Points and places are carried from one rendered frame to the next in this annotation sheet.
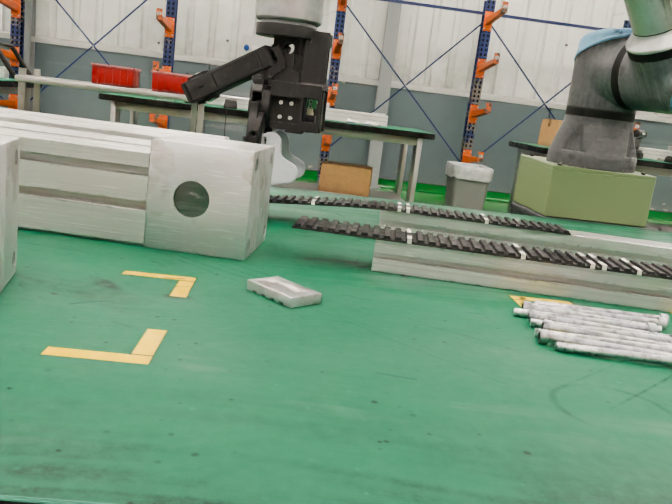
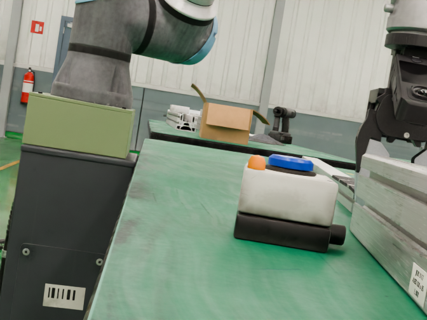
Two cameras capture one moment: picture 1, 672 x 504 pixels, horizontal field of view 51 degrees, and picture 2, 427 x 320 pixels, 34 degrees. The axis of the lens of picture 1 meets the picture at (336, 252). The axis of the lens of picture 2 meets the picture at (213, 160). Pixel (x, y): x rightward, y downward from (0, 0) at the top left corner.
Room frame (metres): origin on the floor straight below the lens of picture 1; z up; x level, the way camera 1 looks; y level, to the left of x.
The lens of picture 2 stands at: (1.06, 0.88, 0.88)
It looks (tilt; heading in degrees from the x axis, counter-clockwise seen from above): 4 degrees down; 269
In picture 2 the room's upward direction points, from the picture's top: 9 degrees clockwise
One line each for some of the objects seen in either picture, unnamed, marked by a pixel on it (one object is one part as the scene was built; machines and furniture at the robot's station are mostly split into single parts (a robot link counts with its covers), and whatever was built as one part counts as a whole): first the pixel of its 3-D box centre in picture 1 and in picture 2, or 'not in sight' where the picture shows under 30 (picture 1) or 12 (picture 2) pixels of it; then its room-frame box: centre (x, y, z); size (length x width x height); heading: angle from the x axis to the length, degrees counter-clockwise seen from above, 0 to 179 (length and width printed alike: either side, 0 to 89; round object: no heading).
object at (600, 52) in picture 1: (611, 70); (110, 14); (1.26, -0.43, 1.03); 0.13 x 0.12 x 0.14; 29
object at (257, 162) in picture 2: not in sight; (257, 161); (1.01, 0.29, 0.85); 0.01 x 0.01 x 0.01
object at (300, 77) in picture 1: (289, 81); (406, 92); (0.84, 0.08, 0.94); 0.09 x 0.08 x 0.12; 87
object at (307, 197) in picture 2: not in sight; (293, 205); (0.97, 0.27, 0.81); 0.10 x 0.08 x 0.06; 176
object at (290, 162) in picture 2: not in sight; (290, 167); (0.98, 0.27, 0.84); 0.04 x 0.04 x 0.02
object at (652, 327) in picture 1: (583, 320); not in sight; (0.52, -0.20, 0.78); 0.11 x 0.01 x 0.01; 85
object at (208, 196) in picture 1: (216, 192); not in sight; (0.66, 0.12, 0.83); 0.12 x 0.09 x 0.10; 176
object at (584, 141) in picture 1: (595, 138); (95, 75); (1.27, -0.43, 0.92); 0.15 x 0.15 x 0.10
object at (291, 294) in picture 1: (283, 291); not in sight; (0.50, 0.03, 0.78); 0.05 x 0.03 x 0.01; 47
